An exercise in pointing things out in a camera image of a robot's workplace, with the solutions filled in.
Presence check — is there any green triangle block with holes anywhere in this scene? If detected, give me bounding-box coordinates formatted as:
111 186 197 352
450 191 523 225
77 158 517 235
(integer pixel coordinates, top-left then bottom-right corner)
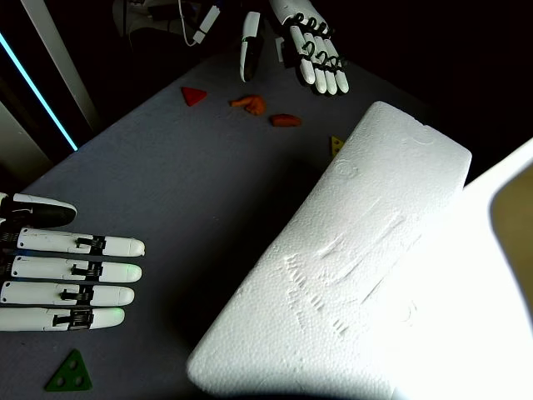
44 347 92 393

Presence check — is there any white pillar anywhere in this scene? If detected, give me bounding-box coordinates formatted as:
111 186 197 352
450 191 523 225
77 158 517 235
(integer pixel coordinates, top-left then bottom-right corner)
20 0 101 130

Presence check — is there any white styrofoam block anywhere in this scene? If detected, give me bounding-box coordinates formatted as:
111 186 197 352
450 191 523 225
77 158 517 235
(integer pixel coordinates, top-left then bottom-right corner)
186 99 474 400

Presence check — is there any orange curved toy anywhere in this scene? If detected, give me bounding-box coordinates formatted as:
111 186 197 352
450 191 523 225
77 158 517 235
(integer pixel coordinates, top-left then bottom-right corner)
229 94 267 116

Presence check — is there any orange toy chunk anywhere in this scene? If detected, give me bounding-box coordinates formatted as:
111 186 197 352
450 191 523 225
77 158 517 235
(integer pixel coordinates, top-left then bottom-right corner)
269 112 303 128

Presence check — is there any white curved shell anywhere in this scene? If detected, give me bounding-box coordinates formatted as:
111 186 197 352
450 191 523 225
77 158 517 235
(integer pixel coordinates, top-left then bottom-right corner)
391 137 533 400

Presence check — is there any grey table cloth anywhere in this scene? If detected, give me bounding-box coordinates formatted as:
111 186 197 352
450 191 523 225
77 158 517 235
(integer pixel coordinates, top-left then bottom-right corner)
0 52 471 400

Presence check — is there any cyan light strip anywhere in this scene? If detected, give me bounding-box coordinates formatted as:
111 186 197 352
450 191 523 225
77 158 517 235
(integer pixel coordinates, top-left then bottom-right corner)
0 32 79 152

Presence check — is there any red triangle block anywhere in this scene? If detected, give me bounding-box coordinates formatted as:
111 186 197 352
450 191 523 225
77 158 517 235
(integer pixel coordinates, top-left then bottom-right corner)
180 86 208 108

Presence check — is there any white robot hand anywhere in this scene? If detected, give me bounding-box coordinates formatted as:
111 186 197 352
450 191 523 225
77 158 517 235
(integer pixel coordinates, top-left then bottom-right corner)
0 191 147 334
238 0 351 96

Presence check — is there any white adapter with cable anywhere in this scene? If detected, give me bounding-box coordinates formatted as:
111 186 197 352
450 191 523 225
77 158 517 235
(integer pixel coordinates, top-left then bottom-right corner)
177 0 221 48

